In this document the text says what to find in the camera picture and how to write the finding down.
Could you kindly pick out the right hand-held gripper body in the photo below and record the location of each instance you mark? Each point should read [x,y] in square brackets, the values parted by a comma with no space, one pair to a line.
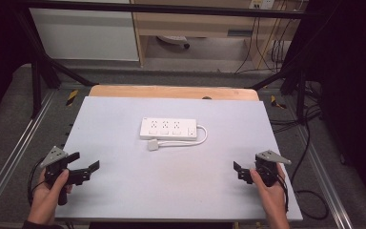
[271,157]

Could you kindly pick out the yellow black tape strip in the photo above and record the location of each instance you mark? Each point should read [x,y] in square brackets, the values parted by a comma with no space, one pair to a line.
[71,97]
[277,102]

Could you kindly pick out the wooden table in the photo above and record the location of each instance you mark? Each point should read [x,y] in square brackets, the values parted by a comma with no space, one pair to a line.
[171,92]

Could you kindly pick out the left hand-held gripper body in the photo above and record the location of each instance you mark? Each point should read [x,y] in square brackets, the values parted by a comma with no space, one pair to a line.
[53,156]

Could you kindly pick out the grey chair base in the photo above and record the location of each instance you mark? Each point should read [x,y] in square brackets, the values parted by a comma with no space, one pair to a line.
[173,39]

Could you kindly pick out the person's right hand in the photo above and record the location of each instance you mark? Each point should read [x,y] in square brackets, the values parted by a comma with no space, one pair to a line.
[273,200]

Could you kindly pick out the white wall socket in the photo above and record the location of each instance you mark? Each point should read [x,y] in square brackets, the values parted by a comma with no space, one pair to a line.
[261,4]

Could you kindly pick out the black metal frame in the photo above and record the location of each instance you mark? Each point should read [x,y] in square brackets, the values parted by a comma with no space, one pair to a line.
[171,12]

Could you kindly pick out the person's left hand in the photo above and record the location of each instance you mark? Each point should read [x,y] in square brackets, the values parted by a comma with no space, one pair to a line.
[44,200]

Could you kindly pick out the white cabinet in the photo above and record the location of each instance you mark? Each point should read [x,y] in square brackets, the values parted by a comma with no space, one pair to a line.
[82,35]

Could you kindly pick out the white power strip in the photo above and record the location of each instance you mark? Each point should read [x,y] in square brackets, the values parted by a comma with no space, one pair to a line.
[168,129]

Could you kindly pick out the white plug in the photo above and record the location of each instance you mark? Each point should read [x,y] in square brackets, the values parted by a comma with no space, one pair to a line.
[152,145]

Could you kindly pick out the aluminium floor rail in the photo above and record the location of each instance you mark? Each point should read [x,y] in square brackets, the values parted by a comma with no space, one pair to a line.
[325,178]
[16,152]

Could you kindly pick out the black curtain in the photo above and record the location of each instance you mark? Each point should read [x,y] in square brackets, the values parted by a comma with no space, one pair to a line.
[352,79]
[0,47]

